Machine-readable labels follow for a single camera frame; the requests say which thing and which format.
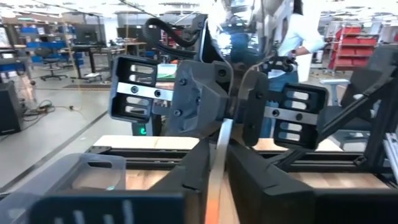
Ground person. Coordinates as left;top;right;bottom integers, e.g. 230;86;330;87
254;0;326;139

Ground blue office chair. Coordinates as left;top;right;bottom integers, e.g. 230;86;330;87
34;46;68;82

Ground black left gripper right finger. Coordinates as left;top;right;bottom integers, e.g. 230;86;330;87
226;143;398;224

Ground red shelf rack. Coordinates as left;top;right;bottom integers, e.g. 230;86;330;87
328;26;379;75

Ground dark desk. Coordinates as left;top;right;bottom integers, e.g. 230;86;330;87
70;42;147;83

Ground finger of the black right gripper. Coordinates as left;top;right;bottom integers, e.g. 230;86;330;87
169;60;233;139
242;70;270;147

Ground blue storage shelf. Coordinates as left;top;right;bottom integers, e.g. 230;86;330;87
15;24;75;63

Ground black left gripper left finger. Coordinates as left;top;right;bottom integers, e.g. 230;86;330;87
27;139;212;224

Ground black aluminium table frame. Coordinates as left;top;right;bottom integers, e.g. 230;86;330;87
86;132;398;184

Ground floor cables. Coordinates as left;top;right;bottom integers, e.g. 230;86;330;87
21;98;81;122

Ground black computer tower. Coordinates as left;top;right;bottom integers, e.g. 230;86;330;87
0;80;25;135

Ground grey translucent plastic bin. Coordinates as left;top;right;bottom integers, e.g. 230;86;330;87
0;152;127;224

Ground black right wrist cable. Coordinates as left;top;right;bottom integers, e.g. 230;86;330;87
143;17;203;58

